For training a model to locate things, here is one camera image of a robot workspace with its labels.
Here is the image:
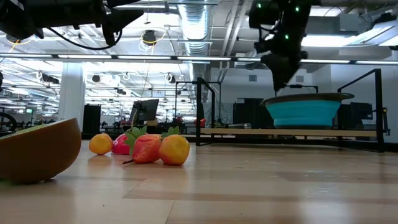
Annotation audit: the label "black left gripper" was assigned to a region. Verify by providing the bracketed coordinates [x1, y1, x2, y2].
[73, 0, 144, 46]

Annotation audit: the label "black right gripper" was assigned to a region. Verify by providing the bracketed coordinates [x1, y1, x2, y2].
[254, 30, 308, 91]

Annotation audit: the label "blue collapsible bowl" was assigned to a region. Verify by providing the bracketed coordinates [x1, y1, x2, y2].
[261, 92, 356, 130]

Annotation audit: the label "small orange toy fruit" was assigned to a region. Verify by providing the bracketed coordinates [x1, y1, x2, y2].
[88, 133, 113, 156]

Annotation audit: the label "orange toy fruit with leaf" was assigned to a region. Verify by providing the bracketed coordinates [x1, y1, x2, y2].
[122, 125, 162, 165]

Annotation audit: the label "yellow-orange toy fruit with leaf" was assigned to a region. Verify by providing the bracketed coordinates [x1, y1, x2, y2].
[159, 125, 191, 166]

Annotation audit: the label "wide black cabinet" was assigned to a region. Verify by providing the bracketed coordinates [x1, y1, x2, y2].
[233, 97, 275, 130]
[337, 101, 374, 130]

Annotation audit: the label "long LED light bar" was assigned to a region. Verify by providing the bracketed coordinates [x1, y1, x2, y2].
[0, 52, 398, 65]

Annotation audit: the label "black computer monitor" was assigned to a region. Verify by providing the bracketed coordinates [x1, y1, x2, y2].
[129, 98, 160, 126]

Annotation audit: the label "tall black cabinet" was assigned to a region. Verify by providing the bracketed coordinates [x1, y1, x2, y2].
[81, 104, 102, 140]

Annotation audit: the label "red toy bell pepper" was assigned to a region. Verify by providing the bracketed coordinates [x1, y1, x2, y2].
[111, 133, 133, 156]

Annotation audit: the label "black metal handle frame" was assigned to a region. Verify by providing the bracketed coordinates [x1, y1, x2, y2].
[274, 83, 319, 98]

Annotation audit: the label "black hanging camera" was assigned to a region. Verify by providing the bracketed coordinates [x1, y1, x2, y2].
[141, 29, 158, 47]

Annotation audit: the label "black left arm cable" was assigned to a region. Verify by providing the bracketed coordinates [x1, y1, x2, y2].
[45, 27, 123, 51]

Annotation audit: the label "silver ventilation duct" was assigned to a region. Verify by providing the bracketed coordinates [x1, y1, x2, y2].
[177, 0, 216, 57]

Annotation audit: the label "black aluminium table frame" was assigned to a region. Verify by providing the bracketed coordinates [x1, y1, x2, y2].
[81, 133, 398, 154]

